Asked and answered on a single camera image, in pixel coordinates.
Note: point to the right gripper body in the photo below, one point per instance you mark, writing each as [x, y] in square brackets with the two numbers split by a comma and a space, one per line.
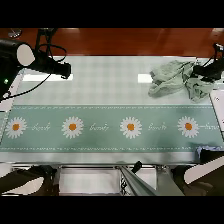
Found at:
[202, 71]

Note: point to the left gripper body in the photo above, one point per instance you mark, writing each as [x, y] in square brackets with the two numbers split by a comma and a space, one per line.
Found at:
[61, 69]

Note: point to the pale green T-shirt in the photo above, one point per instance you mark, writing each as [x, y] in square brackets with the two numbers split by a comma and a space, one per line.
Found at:
[168, 80]

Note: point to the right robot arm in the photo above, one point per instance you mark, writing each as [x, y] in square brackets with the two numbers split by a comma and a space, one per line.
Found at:
[200, 171]

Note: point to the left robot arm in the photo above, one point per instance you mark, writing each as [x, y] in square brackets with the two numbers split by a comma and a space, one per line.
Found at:
[25, 55]

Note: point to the silver frame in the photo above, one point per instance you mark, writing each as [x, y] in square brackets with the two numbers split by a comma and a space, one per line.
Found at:
[140, 186]

